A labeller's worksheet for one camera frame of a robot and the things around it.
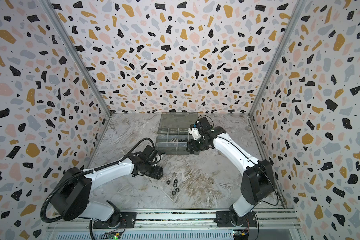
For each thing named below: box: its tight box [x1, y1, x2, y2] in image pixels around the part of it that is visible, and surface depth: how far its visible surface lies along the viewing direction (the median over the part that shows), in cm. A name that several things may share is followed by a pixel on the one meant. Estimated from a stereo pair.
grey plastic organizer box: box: [155, 112, 200, 155], surface depth 107 cm
